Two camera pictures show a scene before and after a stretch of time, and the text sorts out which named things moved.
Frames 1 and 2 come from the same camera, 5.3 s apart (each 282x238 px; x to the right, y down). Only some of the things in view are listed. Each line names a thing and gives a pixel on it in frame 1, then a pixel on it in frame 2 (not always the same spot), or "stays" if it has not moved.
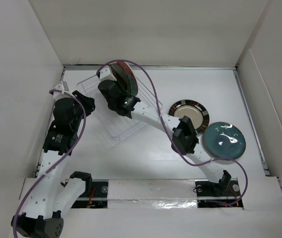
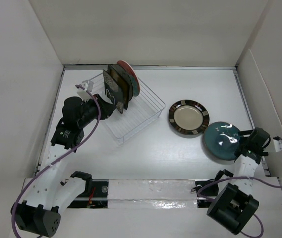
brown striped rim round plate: x=197 y=113 stays
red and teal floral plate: x=133 y=80 stays
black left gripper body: x=87 y=107 -> x=103 y=114
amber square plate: x=119 y=78 stays
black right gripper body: x=120 y=89 -> x=261 y=152
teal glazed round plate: x=223 y=140 stays
